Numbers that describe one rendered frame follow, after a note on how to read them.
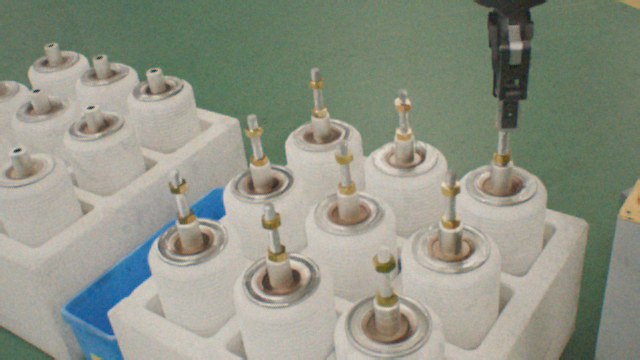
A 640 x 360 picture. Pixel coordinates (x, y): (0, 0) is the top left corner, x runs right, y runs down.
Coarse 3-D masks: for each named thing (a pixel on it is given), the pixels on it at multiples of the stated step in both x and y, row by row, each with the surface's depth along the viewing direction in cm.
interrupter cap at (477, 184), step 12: (480, 168) 80; (516, 168) 79; (468, 180) 78; (480, 180) 79; (516, 180) 78; (528, 180) 78; (468, 192) 77; (480, 192) 77; (492, 192) 77; (504, 192) 77; (516, 192) 76; (528, 192) 76; (492, 204) 75; (504, 204) 74; (516, 204) 75
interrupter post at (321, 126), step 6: (312, 120) 88; (318, 120) 88; (324, 120) 88; (318, 126) 88; (324, 126) 88; (318, 132) 89; (324, 132) 89; (330, 132) 90; (318, 138) 89; (324, 138) 89
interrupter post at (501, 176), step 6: (492, 162) 76; (510, 162) 76; (492, 168) 76; (498, 168) 75; (504, 168) 75; (510, 168) 75; (492, 174) 76; (498, 174) 76; (504, 174) 76; (510, 174) 76; (492, 180) 77; (498, 180) 76; (504, 180) 76; (510, 180) 76; (492, 186) 77; (498, 186) 77; (504, 186) 76; (510, 186) 77
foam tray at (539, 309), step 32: (544, 224) 83; (576, 224) 82; (544, 256) 78; (576, 256) 82; (512, 288) 75; (544, 288) 74; (576, 288) 86; (128, 320) 77; (160, 320) 76; (512, 320) 71; (544, 320) 77; (128, 352) 80; (160, 352) 75; (192, 352) 72; (224, 352) 72; (448, 352) 69; (480, 352) 68; (512, 352) 69; (544, 352) 81
